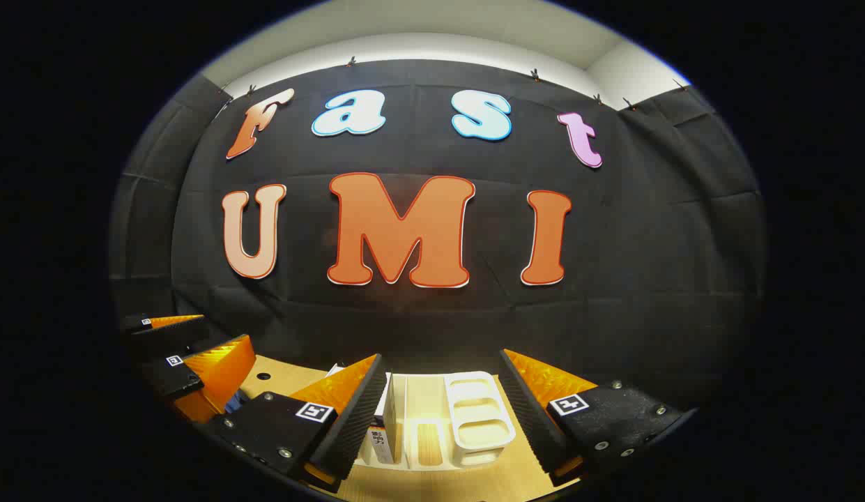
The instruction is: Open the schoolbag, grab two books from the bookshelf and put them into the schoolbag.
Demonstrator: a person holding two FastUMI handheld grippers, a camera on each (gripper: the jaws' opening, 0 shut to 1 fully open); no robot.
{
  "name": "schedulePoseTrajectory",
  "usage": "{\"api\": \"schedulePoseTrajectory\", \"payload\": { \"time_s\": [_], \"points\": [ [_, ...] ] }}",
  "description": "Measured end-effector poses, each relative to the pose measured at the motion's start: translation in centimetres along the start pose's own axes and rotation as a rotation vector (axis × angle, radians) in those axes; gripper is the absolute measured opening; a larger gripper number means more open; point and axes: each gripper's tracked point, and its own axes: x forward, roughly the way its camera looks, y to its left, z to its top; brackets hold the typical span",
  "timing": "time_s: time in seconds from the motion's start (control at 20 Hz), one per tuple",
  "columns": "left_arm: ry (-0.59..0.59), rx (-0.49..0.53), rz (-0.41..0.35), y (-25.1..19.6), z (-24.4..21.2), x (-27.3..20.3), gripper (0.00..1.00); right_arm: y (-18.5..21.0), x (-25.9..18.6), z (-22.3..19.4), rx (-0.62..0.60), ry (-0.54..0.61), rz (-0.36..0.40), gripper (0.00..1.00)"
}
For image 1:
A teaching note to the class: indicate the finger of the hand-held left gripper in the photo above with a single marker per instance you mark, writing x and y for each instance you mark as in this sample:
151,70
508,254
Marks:
164,336
174,376

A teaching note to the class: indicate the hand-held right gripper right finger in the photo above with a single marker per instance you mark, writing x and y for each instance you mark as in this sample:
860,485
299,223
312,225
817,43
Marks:
526,418

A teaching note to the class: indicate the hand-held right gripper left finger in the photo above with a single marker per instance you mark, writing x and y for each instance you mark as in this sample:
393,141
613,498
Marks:
355,425

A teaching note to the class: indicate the white spine book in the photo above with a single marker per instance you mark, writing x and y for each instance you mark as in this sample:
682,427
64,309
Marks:
382,443

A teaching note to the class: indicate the white bookshelf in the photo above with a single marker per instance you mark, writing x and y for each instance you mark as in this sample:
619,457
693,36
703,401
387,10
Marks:
474,418

